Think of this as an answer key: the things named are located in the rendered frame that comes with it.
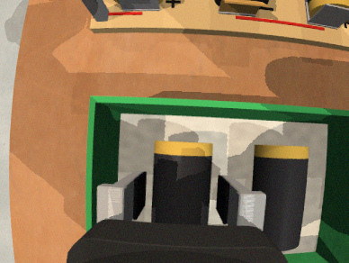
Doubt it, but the green open box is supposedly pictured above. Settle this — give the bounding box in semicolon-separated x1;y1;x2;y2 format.
85;95;349;263

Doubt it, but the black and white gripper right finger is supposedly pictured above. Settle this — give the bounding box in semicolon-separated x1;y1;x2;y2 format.
216;175;266;231

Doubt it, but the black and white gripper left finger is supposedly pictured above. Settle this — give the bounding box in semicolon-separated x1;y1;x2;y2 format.
97;171;147;222

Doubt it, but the tan circuit board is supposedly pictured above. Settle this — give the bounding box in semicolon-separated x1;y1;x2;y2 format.
81;0;349;51

